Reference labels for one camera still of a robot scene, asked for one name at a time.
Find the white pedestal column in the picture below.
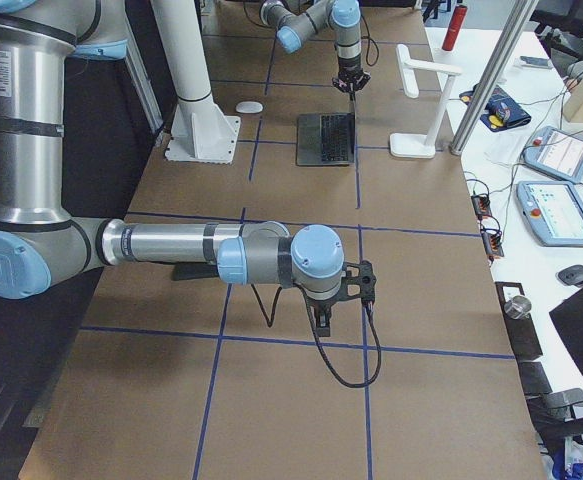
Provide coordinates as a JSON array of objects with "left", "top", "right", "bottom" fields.
[{"left": 151, "top": 0, "right": 241, "bottom": 164}]

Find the aluminium frame post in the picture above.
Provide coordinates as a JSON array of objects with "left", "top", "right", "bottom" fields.
[{"left": 449, "top": 0, "right": 538, "bottom": 156}]

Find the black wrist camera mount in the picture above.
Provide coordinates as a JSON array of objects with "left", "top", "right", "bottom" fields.
[{"left": 338, "top": 260, "right": 377, "bottom": 304}]

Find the lower teach pendant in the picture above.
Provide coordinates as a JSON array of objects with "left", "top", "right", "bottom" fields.
[{"left": 516, "top": 181, "right": 583, "bottom": 247}]

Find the teach pendant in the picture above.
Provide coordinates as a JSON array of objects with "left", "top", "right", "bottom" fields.
[
  {"left": 522, "top": 126, "right": 583, "bottom": 184},
  {"left": 516, "top": 181, "right": 583, "bottom": 247}
]

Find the white computer mouse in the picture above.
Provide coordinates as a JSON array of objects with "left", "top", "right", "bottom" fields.
[{"left": 235, "top": 101, "right": 264, "bottom": 115}]

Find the upper teach pendant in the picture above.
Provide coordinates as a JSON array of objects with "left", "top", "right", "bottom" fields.
[{"left": 522, "top": 126, "right": 583, "bottom": 184}]

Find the grey desk mouse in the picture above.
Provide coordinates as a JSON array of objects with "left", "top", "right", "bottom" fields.
[{"left": 556, "top": 264, "right": 583, "bottom": 288}]

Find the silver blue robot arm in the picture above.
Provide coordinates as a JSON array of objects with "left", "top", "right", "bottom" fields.
[
  {"left": 259, "top": 0, "right": 370, "bottom": 102},
  {"left": 0, "top": 1, "right": 347, "bottom": 337}
]

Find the metal cup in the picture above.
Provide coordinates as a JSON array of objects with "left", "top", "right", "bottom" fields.
[{"left": 503, "top": 295, "right": 532, "bottom": 320}]

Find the smartphone on desk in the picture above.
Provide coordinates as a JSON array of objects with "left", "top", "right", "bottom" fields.
[{"left": 519, "top": 55, "right": 553, "bottom": 70}]

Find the white desk lamp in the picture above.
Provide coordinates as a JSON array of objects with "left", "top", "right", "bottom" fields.
[{"left": 388, "top": 43, "right": 463, "bottom": 160}]

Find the red bottle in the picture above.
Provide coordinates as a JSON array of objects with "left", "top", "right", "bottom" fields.
[{"left": 441, "top": 4, "right": 468, "bottom": 52}]

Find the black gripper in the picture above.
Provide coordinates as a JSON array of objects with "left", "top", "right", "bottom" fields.
[
  {"left": 306, "top": 296, "right": 340, "bottom": 336},
  {"left": 332, "top": 70, "right": 371, "bottom": 102}
]

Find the grey laptop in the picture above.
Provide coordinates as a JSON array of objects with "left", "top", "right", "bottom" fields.
[{"left": 296, "top": 97, "right": 356, "bottom": 167}]

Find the dark blue patterned pouch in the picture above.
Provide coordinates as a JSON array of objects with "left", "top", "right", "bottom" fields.
[{"left": 480, "top": 86, "right": 532, "bottom": 132}]

